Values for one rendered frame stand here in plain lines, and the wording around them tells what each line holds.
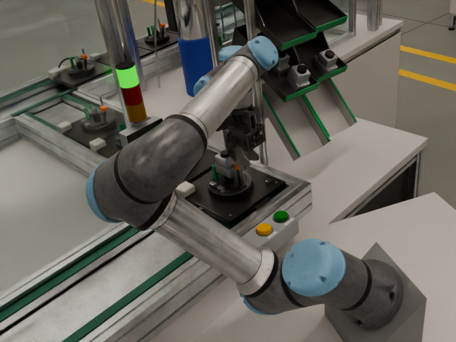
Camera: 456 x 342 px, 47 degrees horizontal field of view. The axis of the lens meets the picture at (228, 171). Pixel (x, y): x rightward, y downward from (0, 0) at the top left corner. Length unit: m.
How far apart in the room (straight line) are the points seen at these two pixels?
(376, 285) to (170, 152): 0.52
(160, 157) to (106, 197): 0.14
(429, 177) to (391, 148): 1.42
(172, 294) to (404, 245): 0.66
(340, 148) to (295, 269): 0.95
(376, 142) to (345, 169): 0.21
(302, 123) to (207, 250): 0.78
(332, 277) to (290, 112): 0.80
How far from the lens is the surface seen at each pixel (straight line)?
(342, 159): 1.91
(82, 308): 1.42
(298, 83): 1.60
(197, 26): 2.36
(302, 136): 1.71
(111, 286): 1.45
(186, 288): 1.36
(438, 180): 3.35
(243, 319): 1.36
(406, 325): 1.19
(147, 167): 0.89
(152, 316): 1.33
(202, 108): 0.98
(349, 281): 1.09
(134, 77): 1.39
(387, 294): 1.18
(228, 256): 1.08
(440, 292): 1.44
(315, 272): 1.05
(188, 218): 1.03
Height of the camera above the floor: 1.88
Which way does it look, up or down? 33 degrees down
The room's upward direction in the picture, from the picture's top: 8 degrees counter-clockwise
